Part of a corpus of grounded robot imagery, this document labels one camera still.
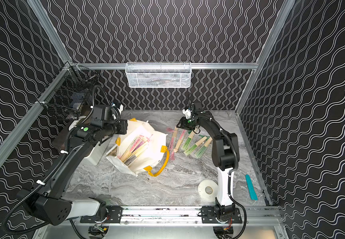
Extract green folding fan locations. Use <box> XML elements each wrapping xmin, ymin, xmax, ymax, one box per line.
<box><xmin>195</xmin><ymin>137</ymin><xmax>212</xmax><ymax>158</ymax></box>
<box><xmin>184</xmin><ymin>136</ymin><xmax>207</xmax><ymax>155</ymax></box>
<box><xmin>181</xmin><ymin>130</ymin><xmax>195</xmax><ymax>151</ymax></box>

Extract pink folding fan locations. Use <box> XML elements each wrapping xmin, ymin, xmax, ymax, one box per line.
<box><xmin>173</xmin><ymin>129</ymin><xmax>187</xmax><ymax>152</ymax></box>
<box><xmin>167</xmin><ymin>127</ymin><xmax>178</xmax><ymax>151</ymax></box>

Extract pink folding fans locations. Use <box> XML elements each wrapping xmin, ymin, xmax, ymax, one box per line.
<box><xmin>120</xmin><ymin>135</ymin><xmax>150</xmax><ymax>167</ymax></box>

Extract white tote bag yellow handles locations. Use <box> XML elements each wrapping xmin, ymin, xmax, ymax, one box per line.
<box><xmin>106</xmin><ymin>118</ymin><xmax>170</xmax><ymax>177</ymax></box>

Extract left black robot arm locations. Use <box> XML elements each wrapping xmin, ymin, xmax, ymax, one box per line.
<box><xmin>1</xmin><ymin>103</ymin><xmax>128</xmax><ymax>235</ymax></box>

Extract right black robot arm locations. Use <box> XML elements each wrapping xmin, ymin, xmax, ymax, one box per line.
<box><xmin>176</xmin><ymin>102</ymin><xmax>240</xmax><ymax>222</ymax></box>

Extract white storage box brown lid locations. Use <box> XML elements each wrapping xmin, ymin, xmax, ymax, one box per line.
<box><xmin>53</xmin><ymin>107</ymin><xmax>112</xmax><ymax>166</ymax></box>

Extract white tape roll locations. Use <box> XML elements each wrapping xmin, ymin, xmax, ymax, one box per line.
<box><xmin>197</xmin><ymin>179</ymin><xmax>218</xmax><ymax>203</ymax></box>

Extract teal flat stick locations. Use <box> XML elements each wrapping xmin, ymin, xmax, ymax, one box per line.
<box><xmin>245</xmin><ymin>174</ymin><xmax>258</xmax><ymax>201</ymax></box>

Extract black wire basket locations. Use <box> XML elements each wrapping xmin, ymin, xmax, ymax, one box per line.
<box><xmin>37</xmin><ymin>62</ymin><xmax>98</xmax><ymax>121</ymax></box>

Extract white wire mesh basket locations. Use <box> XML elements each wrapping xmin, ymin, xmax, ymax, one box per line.
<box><xmin>125</xmin><ymin>62</ymin><xmax>192</xmax><ymax>88</ymax></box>

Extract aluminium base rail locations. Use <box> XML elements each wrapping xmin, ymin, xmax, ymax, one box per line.
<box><xmin>33</xmin><ymin>206</ymin><xmax>288</xmax><ymax>239</ymax></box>

